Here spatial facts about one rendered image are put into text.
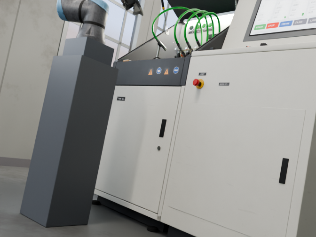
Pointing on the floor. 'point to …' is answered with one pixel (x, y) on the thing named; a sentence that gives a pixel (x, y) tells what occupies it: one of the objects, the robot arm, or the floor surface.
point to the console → (246, 142)
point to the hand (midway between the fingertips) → (142, 13)
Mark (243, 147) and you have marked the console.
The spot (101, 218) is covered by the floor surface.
